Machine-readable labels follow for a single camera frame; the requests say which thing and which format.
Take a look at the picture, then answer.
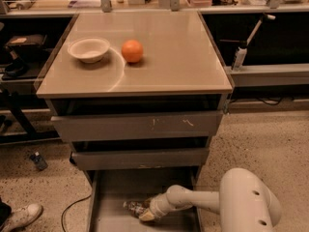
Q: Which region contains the white bowl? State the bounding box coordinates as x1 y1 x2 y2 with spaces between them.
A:
68 37 110 64

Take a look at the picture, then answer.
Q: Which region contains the top grey drawer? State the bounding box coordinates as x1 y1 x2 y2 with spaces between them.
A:
51 111 223 142

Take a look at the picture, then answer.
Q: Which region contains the grey drawer cabinet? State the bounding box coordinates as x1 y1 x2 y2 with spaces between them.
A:
36 11 234 232

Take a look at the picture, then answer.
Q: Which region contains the bottom open grey drawer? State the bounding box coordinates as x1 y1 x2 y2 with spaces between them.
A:
86 167 202 232

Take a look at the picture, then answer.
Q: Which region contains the middle grey drawer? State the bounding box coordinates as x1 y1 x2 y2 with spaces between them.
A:
72 148 209 170

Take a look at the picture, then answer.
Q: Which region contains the small black floor device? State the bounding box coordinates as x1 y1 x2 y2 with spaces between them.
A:
29 152 48 171

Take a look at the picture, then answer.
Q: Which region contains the white rod tool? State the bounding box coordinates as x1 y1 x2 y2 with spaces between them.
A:
246 14 276 46

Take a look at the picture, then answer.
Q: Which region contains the clear plastic water bottle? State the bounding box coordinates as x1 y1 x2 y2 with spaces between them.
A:
123 201 149 218

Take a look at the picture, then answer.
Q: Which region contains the black floor cable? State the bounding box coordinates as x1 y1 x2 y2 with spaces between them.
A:
60 192 93 232

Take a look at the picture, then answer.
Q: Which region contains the white sneaker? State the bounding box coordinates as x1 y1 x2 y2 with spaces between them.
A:
0 204 43 232

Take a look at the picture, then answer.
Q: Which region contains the orange fruit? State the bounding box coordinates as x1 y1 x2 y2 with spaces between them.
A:
122 40 144 63

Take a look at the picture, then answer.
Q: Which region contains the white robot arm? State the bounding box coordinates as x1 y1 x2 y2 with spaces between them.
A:
138 168 282 232

